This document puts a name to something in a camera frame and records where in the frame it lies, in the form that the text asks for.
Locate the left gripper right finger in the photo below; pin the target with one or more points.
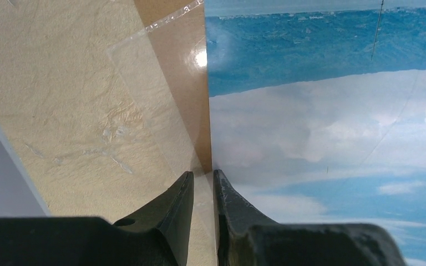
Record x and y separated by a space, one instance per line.
249 237

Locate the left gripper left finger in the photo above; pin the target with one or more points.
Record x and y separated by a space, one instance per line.
155 234

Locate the sky building photo print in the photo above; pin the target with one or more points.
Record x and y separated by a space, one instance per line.
318 111

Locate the brown cardboard backing board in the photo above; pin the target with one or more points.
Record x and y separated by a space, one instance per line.
180 47

